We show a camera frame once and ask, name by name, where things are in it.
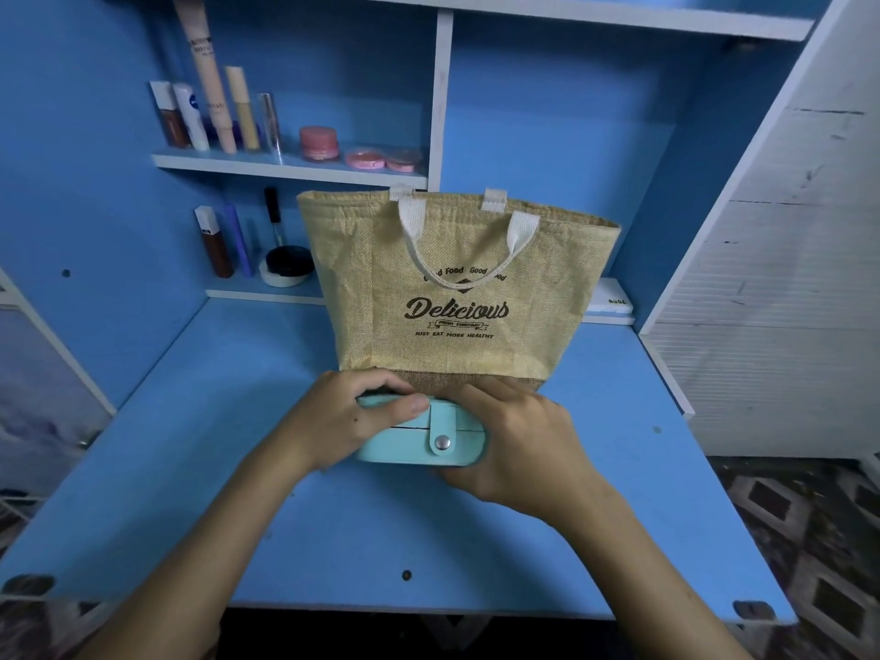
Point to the person's left hand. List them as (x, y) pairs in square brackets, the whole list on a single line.
[(337, 422)]

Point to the person's right hand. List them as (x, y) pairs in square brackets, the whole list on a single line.
[(530, 447)]

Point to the cream jewellery box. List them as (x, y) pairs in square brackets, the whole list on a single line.
[(413, 440)]

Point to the tan woven basket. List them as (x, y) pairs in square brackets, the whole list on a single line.
[(454, 289)]

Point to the person's left forearm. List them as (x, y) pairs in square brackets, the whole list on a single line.
[(200, 570)]

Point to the person's right forearm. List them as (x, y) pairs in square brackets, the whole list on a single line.
[(660, 577)]

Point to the white flat box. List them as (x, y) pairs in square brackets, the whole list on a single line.
[(612, 298)]

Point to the white bowl black inside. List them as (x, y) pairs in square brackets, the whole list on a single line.
[(283, 265)]

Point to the blue cosmetic tube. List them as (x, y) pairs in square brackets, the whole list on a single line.
[(241, 243)]

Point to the brown lipstick tube white cap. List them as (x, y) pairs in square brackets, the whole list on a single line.
[(216, 247)]

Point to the black makeup brush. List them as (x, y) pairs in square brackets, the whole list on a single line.
[(274, 216)]

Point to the pink flat compact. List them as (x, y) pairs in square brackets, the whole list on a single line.
[(365, 159), (403, 162)]

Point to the pink round jar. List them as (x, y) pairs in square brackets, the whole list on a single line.
[(319, 144)]

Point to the white framed marbled panel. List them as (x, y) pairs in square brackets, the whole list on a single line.
[(41, 405)]

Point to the white slatted cabinet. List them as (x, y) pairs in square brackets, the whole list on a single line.
[(777, 282)]

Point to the short beige cosmetic tube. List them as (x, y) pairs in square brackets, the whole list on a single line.
[(244, 114)]

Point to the white tube blue label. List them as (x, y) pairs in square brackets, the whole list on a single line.
[(193, 122)]

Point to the white shelf unit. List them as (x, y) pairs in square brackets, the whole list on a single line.
[(439, 103)]

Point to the tall beige cosmetic tube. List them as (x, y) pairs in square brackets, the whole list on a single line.
[(206, 75)]

